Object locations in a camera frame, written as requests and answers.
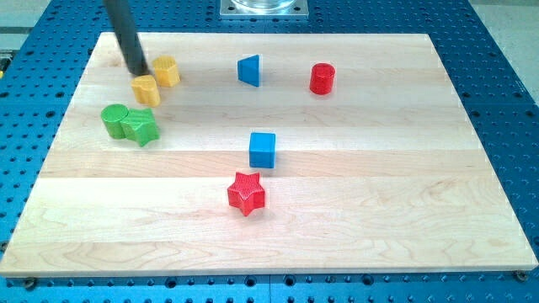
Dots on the green star block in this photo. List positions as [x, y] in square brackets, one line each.
[140, 126]

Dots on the red star block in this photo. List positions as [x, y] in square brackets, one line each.
[246, 193]

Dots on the green cylinder block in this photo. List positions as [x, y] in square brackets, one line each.
[111, 117]

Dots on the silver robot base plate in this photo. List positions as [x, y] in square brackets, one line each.
[257, 9]

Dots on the blue triangle block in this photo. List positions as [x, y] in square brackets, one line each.
[248, 70]

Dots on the yellow hexagon block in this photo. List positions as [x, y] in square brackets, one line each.
[166, 71]

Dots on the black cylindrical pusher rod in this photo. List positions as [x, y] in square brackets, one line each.
[126, 34]

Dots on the light wooden board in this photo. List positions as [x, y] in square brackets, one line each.
[385, 174]

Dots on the red cylinder block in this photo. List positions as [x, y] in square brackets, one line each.
[322, 78]

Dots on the yellow heart block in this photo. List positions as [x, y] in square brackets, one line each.
[146, 91]

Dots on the blue cube block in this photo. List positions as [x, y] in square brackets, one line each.
[262, 150]

